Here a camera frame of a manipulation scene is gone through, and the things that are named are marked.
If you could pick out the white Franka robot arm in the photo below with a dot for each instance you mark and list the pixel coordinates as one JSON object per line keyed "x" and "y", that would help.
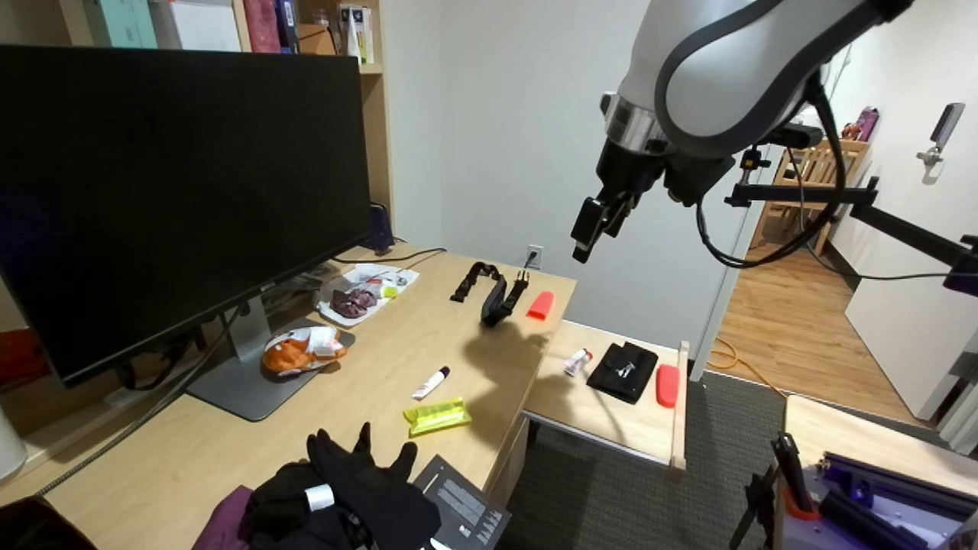
{"x": 734, "y": 72}

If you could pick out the red plastic piece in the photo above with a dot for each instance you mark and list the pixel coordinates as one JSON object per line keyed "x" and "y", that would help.
{"x": 669, "y": 385}
{"x": 539, "y": 307}

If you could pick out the small wooden side table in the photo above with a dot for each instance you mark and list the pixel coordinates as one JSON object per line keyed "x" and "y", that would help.
{"x": 845, "y": 424}

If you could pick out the white box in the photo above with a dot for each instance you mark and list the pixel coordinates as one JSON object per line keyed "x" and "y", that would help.
{"x": 199, "y": 26}

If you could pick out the black computer monitor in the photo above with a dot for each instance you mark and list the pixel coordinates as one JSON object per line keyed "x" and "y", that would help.
{"x": 171, "y": 193}

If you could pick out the wooden sliding tray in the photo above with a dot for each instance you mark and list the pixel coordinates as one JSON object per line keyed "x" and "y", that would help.
{"x": 612, "y": 424}

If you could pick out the grey monitor stand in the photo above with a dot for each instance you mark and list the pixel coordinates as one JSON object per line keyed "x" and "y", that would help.
{"x": 246, "y": 392}

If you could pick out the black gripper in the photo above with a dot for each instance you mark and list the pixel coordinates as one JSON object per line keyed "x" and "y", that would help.
{"x": 630, "y": 180}

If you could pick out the dark red object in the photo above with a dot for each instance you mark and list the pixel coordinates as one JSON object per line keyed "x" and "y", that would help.
{"x": 21, "y": 363}

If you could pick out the white slim bottle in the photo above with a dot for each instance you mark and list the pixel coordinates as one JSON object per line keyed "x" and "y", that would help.
{"x": 356, "y": 35}

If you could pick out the dark blue bottle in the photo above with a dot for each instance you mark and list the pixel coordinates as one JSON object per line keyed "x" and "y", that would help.
{"x": 380, "y": 229}

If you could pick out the black cloth glove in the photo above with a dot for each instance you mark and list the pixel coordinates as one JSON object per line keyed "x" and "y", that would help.
{"x": 294, "y": 521}

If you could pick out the white cabinet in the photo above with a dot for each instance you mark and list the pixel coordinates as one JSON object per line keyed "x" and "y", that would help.
{"x": 907, "y": 336}

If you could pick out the white marker purple cap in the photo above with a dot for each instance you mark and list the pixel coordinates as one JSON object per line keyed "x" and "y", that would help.
{"x": 428, "y": 382}

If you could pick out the black small tripod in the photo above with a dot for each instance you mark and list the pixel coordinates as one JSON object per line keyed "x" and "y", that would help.
{"x": 759, "y": 504}

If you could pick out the dark grey flat box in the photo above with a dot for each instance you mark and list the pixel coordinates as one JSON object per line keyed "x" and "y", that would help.
{"x": 462, "y": 510}

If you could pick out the pink bottle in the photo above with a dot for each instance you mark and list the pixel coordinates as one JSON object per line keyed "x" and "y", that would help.
{"x": 867, "y": 125}

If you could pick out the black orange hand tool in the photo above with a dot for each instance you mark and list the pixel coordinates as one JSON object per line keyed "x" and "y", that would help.
{"x": 797, "y": 477}

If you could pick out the red book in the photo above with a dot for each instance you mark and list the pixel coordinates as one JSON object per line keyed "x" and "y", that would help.
{"x": 260, "y": 26}

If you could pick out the black fabric case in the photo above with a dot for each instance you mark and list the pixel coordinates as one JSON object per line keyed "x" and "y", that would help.
{"x": 623, "y": 371}

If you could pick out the black gloves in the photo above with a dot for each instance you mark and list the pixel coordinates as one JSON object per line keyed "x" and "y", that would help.
{"x": 356, "y": 464}

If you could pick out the brown box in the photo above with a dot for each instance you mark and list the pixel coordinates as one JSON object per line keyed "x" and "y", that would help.
{"x": 320, "y": 35}

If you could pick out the orange snack package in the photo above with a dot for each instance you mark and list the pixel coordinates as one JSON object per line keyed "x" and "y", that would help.
{"x": 292, "y": 357}

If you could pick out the purple cloth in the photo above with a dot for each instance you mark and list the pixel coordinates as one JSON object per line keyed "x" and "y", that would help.
{"x": 224, "y": 524}

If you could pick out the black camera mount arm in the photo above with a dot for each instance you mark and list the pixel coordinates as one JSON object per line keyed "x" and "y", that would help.
{"x": 805, "y": 190}

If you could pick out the purple plastic tray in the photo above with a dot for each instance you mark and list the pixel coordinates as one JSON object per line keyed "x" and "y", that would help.
{"x": 896, "y": 510}

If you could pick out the teal book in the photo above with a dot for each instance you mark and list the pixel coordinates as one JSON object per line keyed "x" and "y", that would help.
{"x": 127, "y": 24}

